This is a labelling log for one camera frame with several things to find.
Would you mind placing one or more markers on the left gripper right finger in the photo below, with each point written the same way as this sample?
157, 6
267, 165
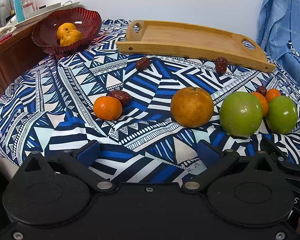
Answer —
216, 161

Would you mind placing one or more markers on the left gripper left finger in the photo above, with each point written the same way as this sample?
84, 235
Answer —
78, 161

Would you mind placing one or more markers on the large green apple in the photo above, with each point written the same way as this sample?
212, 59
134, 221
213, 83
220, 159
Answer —
240, 114

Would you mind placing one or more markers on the small mandarin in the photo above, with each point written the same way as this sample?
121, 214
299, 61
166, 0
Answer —
263, 102
271, 94
107, 108

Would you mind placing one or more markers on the large brownish orange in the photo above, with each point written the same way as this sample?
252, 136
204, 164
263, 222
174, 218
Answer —
192, 107

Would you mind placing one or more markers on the red date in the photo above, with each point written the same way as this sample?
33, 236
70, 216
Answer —
122, 96
221, 65
262, 90
142, 63

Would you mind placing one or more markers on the smaller green apple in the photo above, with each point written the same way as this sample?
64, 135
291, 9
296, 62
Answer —
282, 115

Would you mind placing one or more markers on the blue patterned tablecloth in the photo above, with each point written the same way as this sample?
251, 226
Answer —
50, 108

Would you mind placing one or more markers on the wooden serving tray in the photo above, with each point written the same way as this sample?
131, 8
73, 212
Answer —
193, 41

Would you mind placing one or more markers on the brown wooden cabinet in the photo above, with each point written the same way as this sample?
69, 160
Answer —
17, 55

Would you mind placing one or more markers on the yellow orange in bowl lower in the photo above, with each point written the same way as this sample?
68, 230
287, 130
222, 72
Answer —
70, 37

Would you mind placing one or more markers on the yellow orange in bowl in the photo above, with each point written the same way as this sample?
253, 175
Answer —
70, 37
64, 28

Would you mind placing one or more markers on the red glass bowl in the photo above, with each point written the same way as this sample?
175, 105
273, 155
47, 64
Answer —
86, 21

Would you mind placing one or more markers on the yellow orange in bowl upper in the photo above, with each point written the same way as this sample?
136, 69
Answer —
64, 28

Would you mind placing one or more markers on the red beaded item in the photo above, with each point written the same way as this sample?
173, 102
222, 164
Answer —
6, 37

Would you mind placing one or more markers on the white crumpled cloth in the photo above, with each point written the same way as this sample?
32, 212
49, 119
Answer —
7, 30

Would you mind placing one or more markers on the white tray on cabinet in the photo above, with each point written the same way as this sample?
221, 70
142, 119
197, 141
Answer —
42, 13

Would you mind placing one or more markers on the teal bottle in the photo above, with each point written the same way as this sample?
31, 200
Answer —
18, 9

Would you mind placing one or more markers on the blue plaid cloth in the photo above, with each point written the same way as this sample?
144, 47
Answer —
279, 34

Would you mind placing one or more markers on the glass jar with red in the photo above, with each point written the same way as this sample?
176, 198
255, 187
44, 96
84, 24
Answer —
29, 6

